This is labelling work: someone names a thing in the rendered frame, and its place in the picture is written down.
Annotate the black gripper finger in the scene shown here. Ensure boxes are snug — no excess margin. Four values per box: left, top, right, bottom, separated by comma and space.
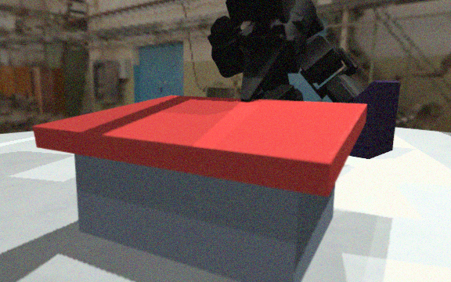
253, 85, 296, 101
236, 34, 288, 102

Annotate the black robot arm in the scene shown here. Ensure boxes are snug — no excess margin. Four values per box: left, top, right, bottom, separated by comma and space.
207, 0, 363, 103

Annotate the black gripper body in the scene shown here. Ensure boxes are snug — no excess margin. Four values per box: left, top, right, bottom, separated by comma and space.
225, 0, 307, 85

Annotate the red box lid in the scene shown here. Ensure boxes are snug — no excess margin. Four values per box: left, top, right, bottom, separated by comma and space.
33, 96, 367, 197

